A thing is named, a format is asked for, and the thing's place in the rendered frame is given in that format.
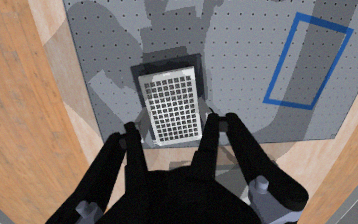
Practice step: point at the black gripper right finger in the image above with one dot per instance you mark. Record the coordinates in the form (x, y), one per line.
(274, 195)

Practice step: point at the blue tape outline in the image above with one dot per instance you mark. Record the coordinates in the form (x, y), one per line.
(318, 22)

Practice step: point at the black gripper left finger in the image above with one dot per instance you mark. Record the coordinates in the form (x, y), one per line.
(88, 202)

